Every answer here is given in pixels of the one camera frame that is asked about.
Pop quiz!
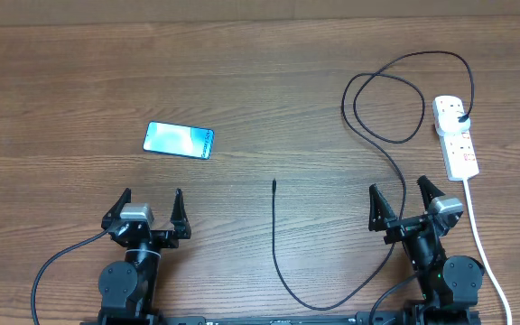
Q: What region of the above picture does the white power strip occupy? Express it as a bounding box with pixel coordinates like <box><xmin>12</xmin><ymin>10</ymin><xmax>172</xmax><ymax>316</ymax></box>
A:
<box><xmin>432</xmin><ymin>96</ymin><xmax>479</xmax><ymax>181</ymax></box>

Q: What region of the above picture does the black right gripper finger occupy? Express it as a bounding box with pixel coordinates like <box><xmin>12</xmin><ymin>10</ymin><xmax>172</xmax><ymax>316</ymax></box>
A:
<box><xmin>368</xmin><ymin>184</ymin><xmax>397</xmax><ymax>231</ymax></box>
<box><xmin>417</xmin><ymin>175</ymin><xmax>445</xmax><ymax>211</ymax></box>

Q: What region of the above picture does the black USB charging cable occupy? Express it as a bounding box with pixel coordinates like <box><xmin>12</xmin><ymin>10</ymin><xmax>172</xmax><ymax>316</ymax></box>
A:
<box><xmin>271</xmin><ymin>50</ymin><xmax>476</xmax><ymax>312</ymax></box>

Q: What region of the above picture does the white power strip cord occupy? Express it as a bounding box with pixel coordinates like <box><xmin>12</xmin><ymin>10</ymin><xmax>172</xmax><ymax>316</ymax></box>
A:
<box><xmin>461</xmin><ymin>178</ymin><xmax>514</xmax><ymax>325</ymax></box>

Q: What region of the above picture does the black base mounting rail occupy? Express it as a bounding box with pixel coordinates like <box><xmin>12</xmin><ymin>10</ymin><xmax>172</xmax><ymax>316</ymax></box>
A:
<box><xmin>80</xmin><ymin>311</ymin><xmax>482</xmax><ymax>325</ymax></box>

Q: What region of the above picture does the white charger plug adapter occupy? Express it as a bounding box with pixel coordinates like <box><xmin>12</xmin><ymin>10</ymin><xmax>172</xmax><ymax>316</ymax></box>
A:
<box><xmin>435</xmin><ymin>110</ymin><xmax>471</xmax><ymax>136</ymax></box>

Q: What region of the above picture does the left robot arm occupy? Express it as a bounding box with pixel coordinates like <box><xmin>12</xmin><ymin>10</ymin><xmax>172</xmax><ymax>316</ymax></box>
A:
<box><xmin>97</xmin><ymin>189</ymin><xmax>191</xmax><ymax>324</ymax></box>

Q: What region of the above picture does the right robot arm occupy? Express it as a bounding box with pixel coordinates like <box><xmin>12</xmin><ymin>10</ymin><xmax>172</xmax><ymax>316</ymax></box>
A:
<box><xmin>357</xmin><ymin>176</ymin><xmax>485</xmax><ymax>325</ymax></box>

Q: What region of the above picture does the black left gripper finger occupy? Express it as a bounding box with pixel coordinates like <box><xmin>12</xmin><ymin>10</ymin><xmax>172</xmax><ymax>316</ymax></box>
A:
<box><xmin>170</xmin><ymin>188</ymin><xmax>189</xmax><ymax>225</ymax></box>
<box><xmin>103</xmin><ymin>188</ymin><xmax>132</xmax><ymax>221</ymax></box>

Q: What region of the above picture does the blue screen Galaxy smartphone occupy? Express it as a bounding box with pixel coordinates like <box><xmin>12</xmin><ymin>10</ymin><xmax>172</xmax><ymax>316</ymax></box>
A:
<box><xmin>143</xmin><ymin>121</ymin><xmax>215</xmax><ymax>160</ymax></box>

